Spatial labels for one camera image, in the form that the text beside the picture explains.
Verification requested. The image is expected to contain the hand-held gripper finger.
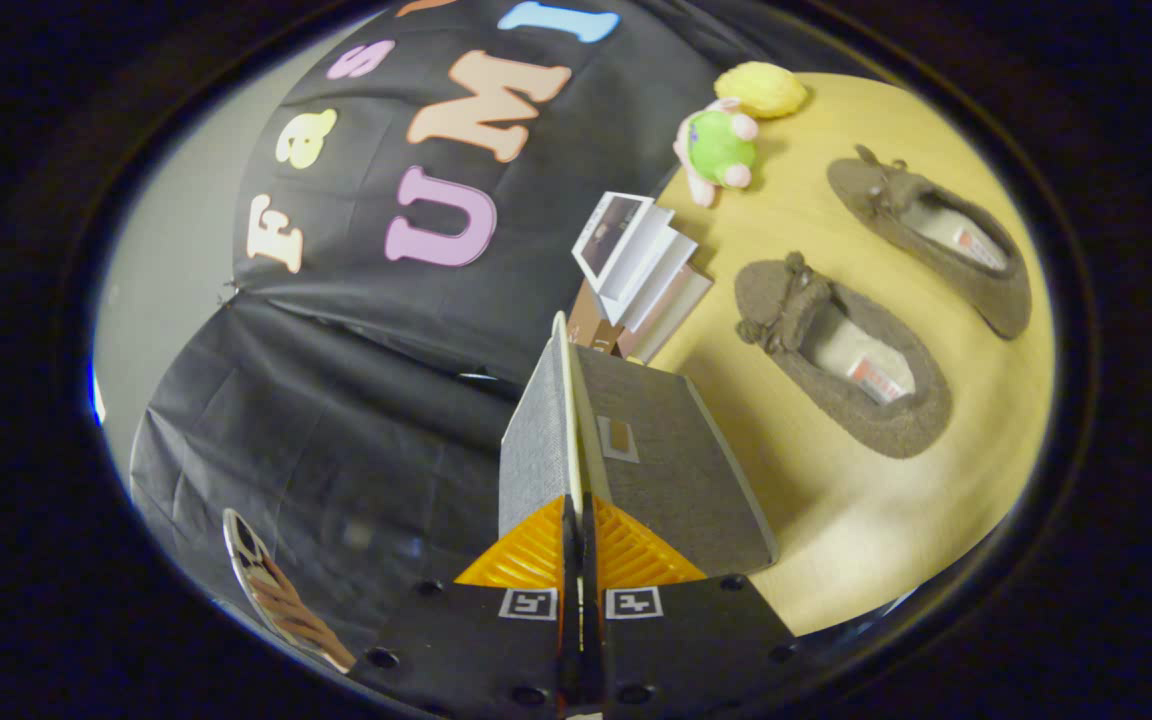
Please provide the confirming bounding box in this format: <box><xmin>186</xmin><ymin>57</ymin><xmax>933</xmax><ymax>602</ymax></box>
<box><xmin>581</xmin><ymin>493</ymin><xmax>799</xmax><ymax>713</ymax></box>
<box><xmin>346</xmin><ymin>495</ymin><xmax>582</xmax><ymax>716</ymax></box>

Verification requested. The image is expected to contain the grey fabric storage box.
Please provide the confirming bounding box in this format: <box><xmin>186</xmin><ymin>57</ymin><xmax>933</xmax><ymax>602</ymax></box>
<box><xmin>498</xmin><ymin>310</ymin><xmax>780</xmax><ymax>579</ymax></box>

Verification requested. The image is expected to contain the brown fuzzy shoe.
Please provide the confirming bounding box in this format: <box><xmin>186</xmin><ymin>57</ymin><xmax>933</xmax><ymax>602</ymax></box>
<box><xmin>826</xmin><ymin>145</ymin><xmax>1034</xmax><ymax>341</ymax></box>
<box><xmin>734</xmin><ymin>252</ymin><xmax>954</xmax><ymax>461</ymax></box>

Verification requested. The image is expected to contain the brown flat book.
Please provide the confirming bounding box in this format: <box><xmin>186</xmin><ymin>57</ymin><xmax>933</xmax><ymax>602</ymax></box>
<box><xmin>566</xmin><ymin>280</ymin><xmax>627</xmax><ymax>356</ymax></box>

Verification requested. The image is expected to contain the smartphone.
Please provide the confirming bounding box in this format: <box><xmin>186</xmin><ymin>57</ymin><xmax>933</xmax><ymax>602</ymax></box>
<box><xmin>222</xmin><ymin>508</ymin><xmax>357</xmax><ymax>673</ymax></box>

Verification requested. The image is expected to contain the green and pink plush toy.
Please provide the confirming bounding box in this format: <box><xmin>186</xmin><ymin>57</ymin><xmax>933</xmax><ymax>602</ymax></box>
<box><xmin>674</xmin><ymin>97</ymin><xmax>760</xmax><ymax>208</ymax></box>

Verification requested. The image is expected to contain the yellow plush toy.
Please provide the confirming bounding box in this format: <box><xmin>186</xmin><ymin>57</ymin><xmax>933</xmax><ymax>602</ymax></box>
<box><xmin>714</xmin><ymin>61</ymin><xmax>810</xmax><ymax>121</ymax></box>

